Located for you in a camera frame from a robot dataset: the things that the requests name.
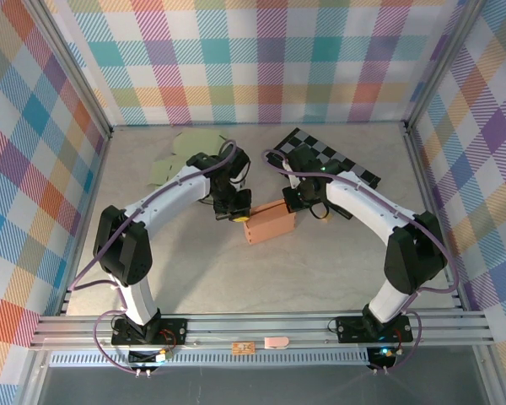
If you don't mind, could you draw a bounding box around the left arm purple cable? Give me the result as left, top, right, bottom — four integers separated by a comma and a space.
69, 140, 239, 376

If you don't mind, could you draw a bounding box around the aluminium frame leg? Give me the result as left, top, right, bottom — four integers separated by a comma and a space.
16, 349, 51, 405
474, 348, 505, 405

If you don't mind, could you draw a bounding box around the slotted white cable duct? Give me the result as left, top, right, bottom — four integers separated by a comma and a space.
49, 348, 370, 367

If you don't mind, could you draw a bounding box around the aluminium side rail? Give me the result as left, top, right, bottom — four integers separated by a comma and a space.
402, 121, 467, 313
57, 130, 113, 317

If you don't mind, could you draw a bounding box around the aluminium frame post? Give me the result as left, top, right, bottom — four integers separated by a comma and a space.
27, 0, 115, 140
402, 0, 488, 132

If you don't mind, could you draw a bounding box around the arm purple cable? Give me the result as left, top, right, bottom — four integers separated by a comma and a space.
261, 149, 459, 375
69, 140, 239, 376

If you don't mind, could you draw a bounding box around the orange cardboard box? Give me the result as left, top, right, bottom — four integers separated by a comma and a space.
242, 200, 297, 246

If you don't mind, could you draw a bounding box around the aluminium front rail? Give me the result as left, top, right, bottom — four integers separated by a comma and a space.
29, 310, 497, 351

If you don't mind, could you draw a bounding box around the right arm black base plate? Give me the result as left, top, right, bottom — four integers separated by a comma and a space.
335, 314, 414, 343

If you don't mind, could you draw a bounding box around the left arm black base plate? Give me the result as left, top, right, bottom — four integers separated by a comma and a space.
110, 316, 189, 348

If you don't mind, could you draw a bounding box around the black connector board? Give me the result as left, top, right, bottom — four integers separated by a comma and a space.
127, 348, 173, 372
365, 346, 400, 372

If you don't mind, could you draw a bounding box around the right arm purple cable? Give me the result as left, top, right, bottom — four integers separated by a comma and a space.
261, 149, 459, 375

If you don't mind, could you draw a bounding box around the black grey chessboard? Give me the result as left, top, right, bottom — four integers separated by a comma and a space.
264, 127, 383, 220

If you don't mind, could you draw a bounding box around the green paper box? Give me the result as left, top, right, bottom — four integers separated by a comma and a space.
146, 131, 237, 189

